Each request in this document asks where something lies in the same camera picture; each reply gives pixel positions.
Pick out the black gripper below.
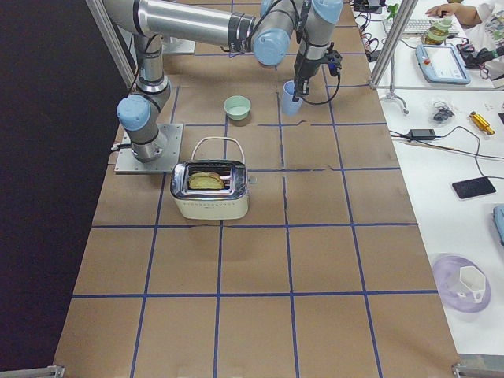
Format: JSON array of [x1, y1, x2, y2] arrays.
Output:
[[292, 43, 342, 101]]

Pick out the light blue plastic cup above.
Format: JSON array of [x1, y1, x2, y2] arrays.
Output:
[[280, 80, 303, 116]]

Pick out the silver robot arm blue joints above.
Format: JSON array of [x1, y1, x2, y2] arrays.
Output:
[[104, 1, 343, 161]]

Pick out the person's hand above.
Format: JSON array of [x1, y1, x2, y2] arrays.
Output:
[[425, 3, 459, 17]]

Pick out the mint green bowl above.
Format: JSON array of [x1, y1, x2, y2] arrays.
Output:
[[223, 95, 251, 120]]

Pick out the black power adapter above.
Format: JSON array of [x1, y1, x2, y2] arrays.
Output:
[[406, 128, 437, 141]]

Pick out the cream and chrome toaster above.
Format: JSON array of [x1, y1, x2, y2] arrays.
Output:
[[170, 136, 249, 221]]

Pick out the toast slice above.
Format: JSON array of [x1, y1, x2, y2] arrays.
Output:
[[188, 172, 225, 190]]

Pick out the white keyboard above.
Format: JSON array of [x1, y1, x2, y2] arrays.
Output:
[[402, 18, 459, 35]]

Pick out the blue teach pendant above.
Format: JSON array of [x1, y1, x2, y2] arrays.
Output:
[[415, 44, 471, 85]]

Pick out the gold metal cylinder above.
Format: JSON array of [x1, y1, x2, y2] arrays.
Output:
[[469, 111, 495, 135]]

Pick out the black smartphone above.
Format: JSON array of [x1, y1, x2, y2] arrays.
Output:
[[451, 176, 496, 200]]

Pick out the purple plastic plate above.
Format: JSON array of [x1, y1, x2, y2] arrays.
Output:
[[432, 254, 491, 313]]

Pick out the white hexagonal cup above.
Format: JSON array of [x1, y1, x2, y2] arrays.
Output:
[[456, 266, 486, 303]]

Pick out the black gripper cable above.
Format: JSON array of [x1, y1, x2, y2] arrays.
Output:
[[301, 65, 343, 106]]

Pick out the aluminium frame post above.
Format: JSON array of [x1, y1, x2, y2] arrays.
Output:
[[369, 0, 417, 89]]

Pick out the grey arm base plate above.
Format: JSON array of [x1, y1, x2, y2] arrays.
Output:
[[114, 124, 183, 175]]

